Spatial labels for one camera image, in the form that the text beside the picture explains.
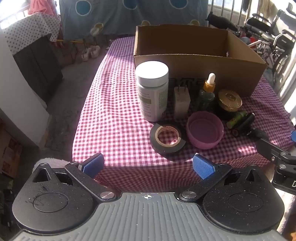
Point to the white star-print cloth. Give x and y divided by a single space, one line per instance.
27 30

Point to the dark jar with gold lid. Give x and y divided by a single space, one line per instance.
229 99

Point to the green dropper bottle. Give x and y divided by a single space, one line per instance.
205 97

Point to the black wheelchair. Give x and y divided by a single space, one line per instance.
275 39

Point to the white charger plug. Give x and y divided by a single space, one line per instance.
181 103

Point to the green lip balm tube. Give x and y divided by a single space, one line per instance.
233 121

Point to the brown cardboard box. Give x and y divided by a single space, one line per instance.
185 66

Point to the metal balcony railing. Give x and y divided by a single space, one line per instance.
233 11

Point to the yellow pole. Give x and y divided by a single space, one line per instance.
71 41

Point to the red bag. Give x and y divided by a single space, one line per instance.
254 43

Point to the black tape roll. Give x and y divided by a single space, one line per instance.
155 141

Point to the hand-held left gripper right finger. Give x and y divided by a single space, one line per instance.
203 166

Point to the blue sheet with circles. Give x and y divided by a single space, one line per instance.
115 16

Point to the black oval object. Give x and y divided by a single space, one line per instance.
259 134

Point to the white pill bottle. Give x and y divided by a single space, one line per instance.
151 92

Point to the black garment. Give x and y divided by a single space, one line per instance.
219 22

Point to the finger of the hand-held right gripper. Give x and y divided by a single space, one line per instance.
268 150
294 136

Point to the black cylinder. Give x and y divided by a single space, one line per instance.
245 124

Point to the brown wooden shelf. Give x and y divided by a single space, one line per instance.
10 153

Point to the pink hanging clothes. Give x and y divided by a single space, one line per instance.
40 7

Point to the black cabinet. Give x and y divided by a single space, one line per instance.
39 67

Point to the beige hanging cloth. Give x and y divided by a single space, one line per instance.
268 8

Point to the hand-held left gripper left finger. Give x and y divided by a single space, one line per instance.
93 163

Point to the pink checked tablecloth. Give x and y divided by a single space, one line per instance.
115 115

